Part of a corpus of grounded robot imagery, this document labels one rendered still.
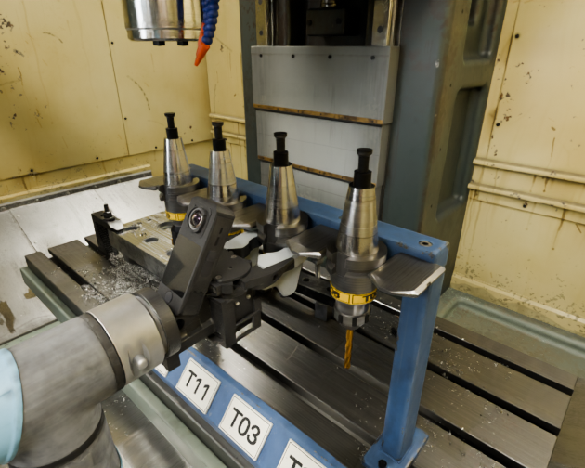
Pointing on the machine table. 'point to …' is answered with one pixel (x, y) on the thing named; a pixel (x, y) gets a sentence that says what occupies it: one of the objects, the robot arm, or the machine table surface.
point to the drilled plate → (127, 241)
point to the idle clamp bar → (307, 284)
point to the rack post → (407, 383)
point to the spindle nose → (162, 19)
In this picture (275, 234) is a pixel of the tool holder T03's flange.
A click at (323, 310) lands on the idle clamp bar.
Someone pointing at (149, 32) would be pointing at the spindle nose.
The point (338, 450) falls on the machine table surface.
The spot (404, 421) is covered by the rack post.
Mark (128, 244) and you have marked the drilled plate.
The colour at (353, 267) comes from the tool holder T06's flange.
